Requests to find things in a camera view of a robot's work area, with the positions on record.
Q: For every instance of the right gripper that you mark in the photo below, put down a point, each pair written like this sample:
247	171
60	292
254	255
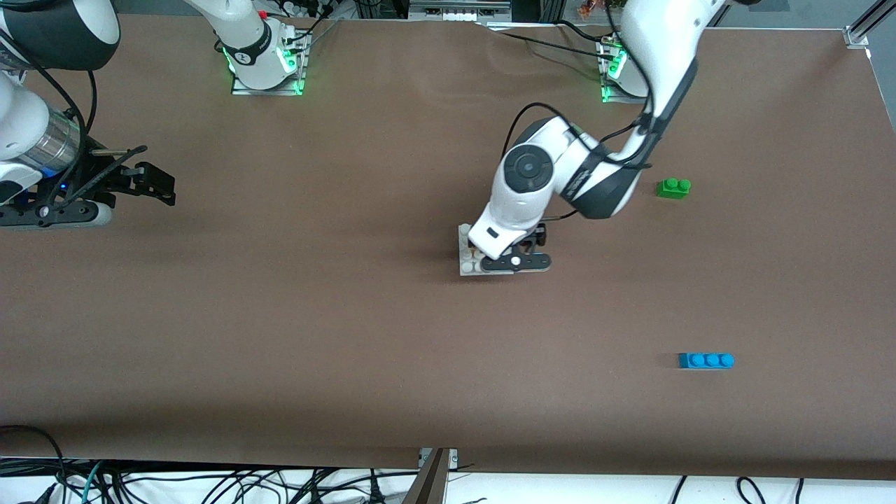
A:
98	183

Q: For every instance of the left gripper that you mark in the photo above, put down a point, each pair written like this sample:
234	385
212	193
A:
537	235

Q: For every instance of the white studded base plate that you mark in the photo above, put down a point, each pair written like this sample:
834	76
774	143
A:
467	266

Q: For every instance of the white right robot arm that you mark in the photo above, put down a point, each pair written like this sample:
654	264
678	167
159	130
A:
245	42

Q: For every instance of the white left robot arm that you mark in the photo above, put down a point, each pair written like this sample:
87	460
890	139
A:
665	42

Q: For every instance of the green two-stud block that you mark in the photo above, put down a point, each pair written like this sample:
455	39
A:
673	189

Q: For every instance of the blue three-stud block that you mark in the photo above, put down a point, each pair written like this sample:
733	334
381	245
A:
707	360

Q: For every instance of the brown table cover sheet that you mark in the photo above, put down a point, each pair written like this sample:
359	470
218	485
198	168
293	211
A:
420	385

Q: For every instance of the grey background device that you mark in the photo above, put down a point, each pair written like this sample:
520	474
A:
455	10

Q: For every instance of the white power strip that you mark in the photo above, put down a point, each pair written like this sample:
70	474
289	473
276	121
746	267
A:
308	8

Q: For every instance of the aluminium corner profile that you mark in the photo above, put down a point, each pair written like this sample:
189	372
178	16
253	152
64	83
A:
857	35

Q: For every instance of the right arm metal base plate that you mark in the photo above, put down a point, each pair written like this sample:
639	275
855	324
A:
269	91

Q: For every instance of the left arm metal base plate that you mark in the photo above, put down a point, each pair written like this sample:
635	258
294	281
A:
616	98

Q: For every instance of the small metal edge bracket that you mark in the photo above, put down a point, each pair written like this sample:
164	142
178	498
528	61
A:
451	458

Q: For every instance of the dark metal post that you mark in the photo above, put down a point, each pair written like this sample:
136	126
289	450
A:
428	483

